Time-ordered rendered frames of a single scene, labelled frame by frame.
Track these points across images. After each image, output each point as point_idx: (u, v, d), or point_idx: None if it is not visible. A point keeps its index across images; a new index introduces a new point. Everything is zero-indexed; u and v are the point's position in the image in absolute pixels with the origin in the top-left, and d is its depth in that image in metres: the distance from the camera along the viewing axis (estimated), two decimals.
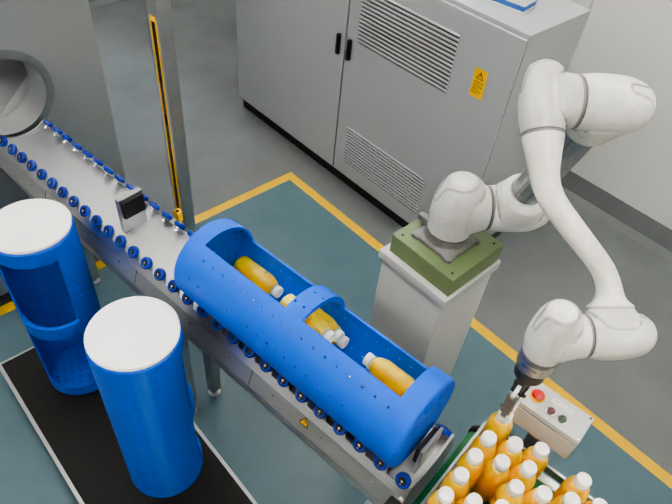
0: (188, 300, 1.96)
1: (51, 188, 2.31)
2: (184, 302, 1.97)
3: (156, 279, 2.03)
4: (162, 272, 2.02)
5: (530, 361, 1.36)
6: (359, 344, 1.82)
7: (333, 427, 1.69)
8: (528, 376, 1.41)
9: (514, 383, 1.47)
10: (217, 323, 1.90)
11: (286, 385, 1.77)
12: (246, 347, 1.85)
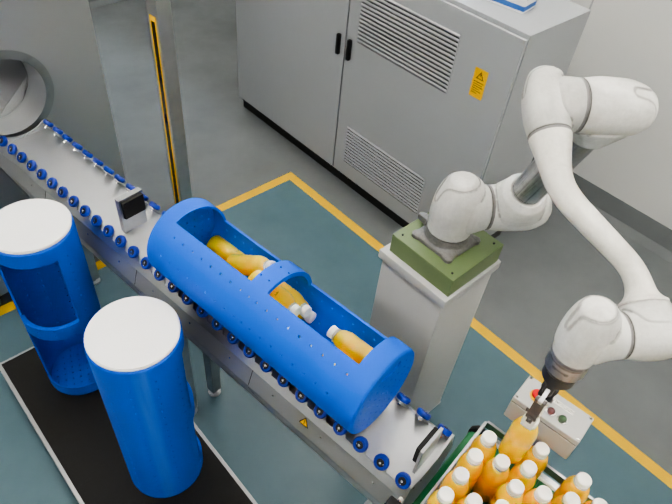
0: (187, 301, 1.96)
1: (51, 188, 2.31)
2: (183, 301, 1.97)
3: (156, 279, 2.03)
4: None
5: (561, 363, 1.25)
6: (326, 319, 1.88)
7: (333, 426, 1.69)
8: (558, 379, 1.30)
9: (542, 387, 1.36)
10: (217, 323, 1.90)
11: (285, 385, 1.77)
12: (246, 347, 1.84)
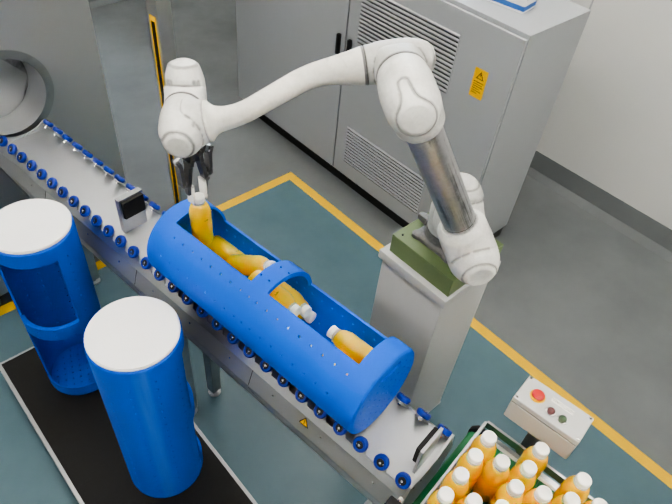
0: (187, 301, 1.96)
1: (51, 188, 2.31)
2: (183, 301, 1.97)
3: (156, 279, 2.03)
4: None
5: None
6: (326, 319, 1.88)
7: (333, 426, 1.69)
8: None
9: None
10: (217, 323, 1.90)
11: (285, 385, 1.77)
12: (246, 347, 1.84)
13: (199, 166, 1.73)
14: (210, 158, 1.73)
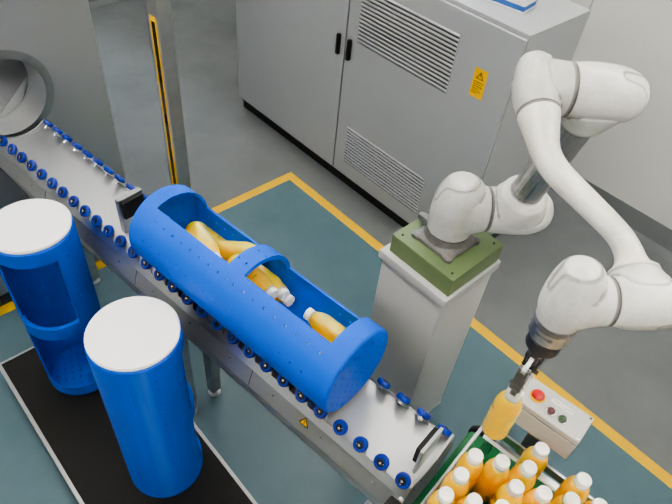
0: (183, 298, 1.97)
1: (51, 188, 2.31)
2: (185, 293, 1.97)
3: None
4: (154, 278, 2.04)
5: (545, 328, 1.19)
6: (304, 303, 1.92)
7: (341, 433, 1.68)
8: (542, 346, 1.23)
9: (525, 356, 1.30)
10: (216, 324, 1.90)
11: (277, 380, 1.79)
12: (251, 350, 1.83)
13: None
14: None
